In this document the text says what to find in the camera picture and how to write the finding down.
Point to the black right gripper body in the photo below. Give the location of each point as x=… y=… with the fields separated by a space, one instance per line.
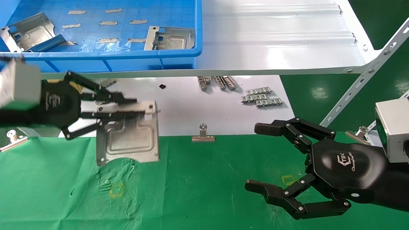
x=346 y=166

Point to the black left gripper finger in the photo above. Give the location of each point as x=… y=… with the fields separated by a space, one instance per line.
x=121 y=98
x=115 y=115

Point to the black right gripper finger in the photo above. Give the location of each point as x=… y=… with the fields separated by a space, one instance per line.
x=282 y=196
x=289 y=129

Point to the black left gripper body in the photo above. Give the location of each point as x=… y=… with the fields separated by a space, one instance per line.
x=59 y=102

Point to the stamped sheet metal plate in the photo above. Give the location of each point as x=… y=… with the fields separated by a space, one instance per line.
x=30 y=33
x=171 y=40
x=131 y=140

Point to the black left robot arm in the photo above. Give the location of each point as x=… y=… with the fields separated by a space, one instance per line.
x=19 y=116

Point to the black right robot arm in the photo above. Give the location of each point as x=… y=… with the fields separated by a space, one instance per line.
x=401 y=188

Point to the metal clip strip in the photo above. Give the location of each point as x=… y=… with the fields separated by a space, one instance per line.
x=203 y=82
x=108 y=82
x=229 y=82
x=254 y=97
x=258 y=91
x=269 y=102
x=219 y=82

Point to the yellow plastic bag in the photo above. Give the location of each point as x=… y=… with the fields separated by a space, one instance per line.
x=76 y=85

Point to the silver binder clip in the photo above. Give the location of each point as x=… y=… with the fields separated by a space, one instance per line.
x=203 y=138
x=12 y=140
x=361 y=132

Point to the blue plastic bin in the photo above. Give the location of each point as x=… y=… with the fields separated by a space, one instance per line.
x=127 y=60

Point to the grey tape strip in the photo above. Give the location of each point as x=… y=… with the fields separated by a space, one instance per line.
x=76 y=12
x=68 y=43
x=136 y=40
x=72 y=26
x=108 y=23
x=138 y=22
x=108 y=40
x=113 y=10

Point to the green table mat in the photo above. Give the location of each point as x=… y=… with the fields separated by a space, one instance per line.
x=204 y=185

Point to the white corrugated shelf sheet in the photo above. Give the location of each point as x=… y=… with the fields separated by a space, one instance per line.
x=274 y=48

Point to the white slotted metal bar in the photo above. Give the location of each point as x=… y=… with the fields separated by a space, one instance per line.
x=361 y=80
x=404 y=95

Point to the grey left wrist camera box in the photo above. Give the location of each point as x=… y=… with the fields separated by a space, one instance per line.
x=19 y=83

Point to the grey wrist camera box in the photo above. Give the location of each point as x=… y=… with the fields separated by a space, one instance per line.
x=19 y=83
x=394 y=127

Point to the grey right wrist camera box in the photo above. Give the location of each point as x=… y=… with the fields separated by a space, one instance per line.
x=394 y=127

